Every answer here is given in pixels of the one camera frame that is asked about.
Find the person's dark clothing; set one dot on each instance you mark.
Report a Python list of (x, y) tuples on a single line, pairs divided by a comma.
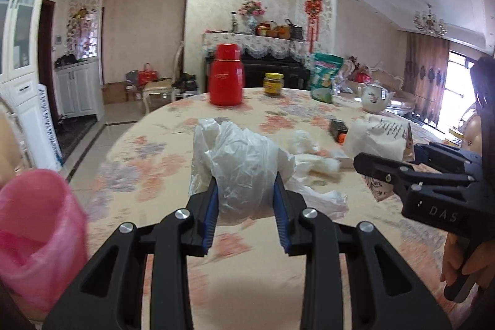
[(483, 90)]

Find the white carved lattice screen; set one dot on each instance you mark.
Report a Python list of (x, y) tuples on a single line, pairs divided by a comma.
[(323, 13), (83, 20)]

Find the low white cabinet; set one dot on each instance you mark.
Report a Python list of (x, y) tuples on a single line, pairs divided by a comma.
[(77, 90)]

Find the floral paper packet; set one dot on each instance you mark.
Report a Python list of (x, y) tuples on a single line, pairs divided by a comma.
[(377, 133)]

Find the white floral teapot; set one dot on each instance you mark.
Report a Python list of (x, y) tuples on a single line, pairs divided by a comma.
[(373, 98)]

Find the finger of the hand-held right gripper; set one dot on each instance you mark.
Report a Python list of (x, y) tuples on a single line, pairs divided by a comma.
[(441, 156), (379, 167)]

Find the beige tufted dining chair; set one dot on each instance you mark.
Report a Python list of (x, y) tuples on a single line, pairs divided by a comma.
[(475, 134), (6, 144)]

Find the white carved sofa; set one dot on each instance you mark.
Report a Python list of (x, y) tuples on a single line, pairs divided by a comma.
[(390, 76)]

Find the black upright piano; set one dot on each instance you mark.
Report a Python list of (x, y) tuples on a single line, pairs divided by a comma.
[(270, 71)]

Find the dark patterned handbag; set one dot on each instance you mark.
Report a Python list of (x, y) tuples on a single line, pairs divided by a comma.
[(296, 30)]

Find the dark table ornament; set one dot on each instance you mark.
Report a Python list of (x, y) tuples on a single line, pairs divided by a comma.
[(234, 20)]

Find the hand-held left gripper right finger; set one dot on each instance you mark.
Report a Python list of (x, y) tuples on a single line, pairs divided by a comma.
[(280, 216)]

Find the person's right hand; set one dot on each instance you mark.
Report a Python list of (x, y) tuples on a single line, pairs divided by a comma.
[(454, 256)]

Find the grey bag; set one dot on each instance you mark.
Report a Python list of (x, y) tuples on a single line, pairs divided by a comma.
[(132, 76)]

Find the red knot ornament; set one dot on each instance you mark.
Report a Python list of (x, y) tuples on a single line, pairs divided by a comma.
[(314, 9)]

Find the cardboard box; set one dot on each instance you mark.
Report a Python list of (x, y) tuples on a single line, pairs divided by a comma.
[(116, 92)]

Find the small black box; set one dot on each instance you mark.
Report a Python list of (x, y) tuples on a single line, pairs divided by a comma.
[(338, 127)]

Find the orange woven basket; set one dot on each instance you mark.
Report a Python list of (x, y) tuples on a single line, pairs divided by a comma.
[(282, 31)]

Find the pink lined waste bin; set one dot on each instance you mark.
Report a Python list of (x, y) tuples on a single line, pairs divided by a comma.
[(34, 229)]

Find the brown woven basket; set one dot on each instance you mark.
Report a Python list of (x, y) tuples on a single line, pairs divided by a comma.
[(267, 28)]

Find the clear plastic bag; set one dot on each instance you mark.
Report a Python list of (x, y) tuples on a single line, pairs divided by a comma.
[(239, 167)]

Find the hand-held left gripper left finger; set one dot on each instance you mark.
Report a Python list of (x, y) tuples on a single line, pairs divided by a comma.
[(210, 216)]

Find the cream carved chair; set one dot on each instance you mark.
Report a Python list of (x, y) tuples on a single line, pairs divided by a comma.
[(160, 88)]

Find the red bag on sofa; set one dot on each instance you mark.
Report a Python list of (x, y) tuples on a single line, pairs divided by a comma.
[(361, 76)]

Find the glass balcony door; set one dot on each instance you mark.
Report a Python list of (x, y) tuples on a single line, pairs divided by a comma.
[(460, 90)]

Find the dark wooden door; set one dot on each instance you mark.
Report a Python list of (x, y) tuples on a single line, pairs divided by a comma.
[(46, 55)]

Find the green snack bag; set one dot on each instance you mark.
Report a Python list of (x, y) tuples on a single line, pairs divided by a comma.
[(326, 76)]

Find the tall white cabinet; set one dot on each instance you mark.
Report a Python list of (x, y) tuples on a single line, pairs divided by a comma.
[(19, 24)]

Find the vase of pink flowers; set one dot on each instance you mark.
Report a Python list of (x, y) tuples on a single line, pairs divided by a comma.
[(252, 11)]

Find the brown patterned curtain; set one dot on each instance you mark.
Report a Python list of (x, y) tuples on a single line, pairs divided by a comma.
[(425, 75)]

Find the white perforated panel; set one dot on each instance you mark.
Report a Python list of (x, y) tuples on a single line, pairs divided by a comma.
[(48, 125)]

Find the red gift bag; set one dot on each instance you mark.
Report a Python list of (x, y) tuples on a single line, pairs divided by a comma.
[(148, 75)]

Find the white tissue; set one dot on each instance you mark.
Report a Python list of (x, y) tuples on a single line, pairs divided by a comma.
[(325, 164), (305, 142)]

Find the crystal chandelier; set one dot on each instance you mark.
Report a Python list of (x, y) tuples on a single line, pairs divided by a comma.
[(429, 20)]

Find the dark bag on chair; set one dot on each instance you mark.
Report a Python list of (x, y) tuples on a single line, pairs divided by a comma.
[(185, 82)]

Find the lace-fringed floral piano cover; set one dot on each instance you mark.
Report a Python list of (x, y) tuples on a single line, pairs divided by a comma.
[(255, 44)]

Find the floral tablecloth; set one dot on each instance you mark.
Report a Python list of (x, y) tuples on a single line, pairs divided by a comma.
[(154, 167)]

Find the black bag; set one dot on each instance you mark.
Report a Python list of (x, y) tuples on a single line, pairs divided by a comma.
[(65, 59)]

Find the red thermos flask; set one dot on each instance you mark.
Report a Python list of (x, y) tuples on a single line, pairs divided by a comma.
[(227, 76)]

